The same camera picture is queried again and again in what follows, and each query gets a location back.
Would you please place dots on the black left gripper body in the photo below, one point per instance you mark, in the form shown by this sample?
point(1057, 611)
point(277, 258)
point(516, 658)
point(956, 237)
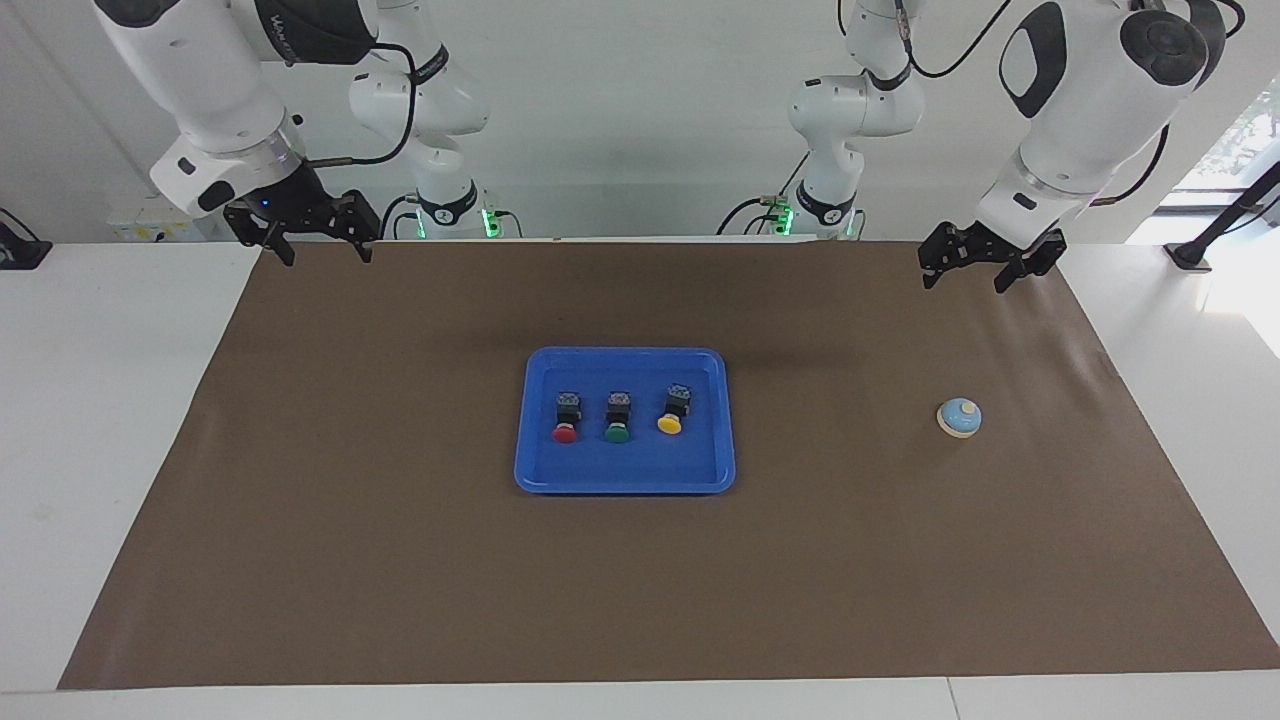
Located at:
point(985, 247)

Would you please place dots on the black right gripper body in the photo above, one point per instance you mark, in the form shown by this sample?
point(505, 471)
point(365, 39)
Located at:
point(295, 210)

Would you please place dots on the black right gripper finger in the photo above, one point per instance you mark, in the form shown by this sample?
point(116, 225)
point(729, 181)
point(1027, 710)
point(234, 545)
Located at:
point(365, 248)
point(283, 250)

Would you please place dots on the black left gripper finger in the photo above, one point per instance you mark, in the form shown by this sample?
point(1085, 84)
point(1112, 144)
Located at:
point(1009, 279)
point(932, 276)

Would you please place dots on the light blue desk bell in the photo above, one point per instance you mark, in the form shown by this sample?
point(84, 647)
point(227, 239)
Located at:
point(959, 417)

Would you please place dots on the red push button switch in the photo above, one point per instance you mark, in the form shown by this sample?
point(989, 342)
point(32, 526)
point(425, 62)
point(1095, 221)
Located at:
point(566, 420)

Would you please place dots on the yellow push button switch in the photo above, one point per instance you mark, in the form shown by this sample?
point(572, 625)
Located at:
point(673, 412)

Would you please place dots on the green push button switch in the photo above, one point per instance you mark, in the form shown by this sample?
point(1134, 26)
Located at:
point(617, 420)

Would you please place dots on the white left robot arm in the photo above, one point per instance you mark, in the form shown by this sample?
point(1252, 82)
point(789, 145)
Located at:
point(1090, 110)

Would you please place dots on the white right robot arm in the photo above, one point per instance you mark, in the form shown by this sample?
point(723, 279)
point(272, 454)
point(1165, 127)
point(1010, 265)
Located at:
point(190, 80)

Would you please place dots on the blue plastic tray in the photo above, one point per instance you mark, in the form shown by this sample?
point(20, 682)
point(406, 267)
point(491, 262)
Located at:
point(625, 465)

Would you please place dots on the white power strip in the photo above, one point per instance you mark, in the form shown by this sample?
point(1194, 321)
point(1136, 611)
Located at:
point(140, 228)

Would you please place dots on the bright window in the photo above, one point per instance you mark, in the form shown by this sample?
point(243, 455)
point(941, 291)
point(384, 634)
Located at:
point(1245, 140)

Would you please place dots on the brown table mat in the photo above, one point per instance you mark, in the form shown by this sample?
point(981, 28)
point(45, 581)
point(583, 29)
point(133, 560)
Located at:
point(640, 580)

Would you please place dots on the black camera stand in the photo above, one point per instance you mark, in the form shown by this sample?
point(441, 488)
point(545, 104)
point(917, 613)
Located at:
point(1190, 255)

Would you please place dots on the black table clamp mount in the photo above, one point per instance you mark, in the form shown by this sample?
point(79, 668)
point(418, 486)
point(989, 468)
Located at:
point(20, 252)

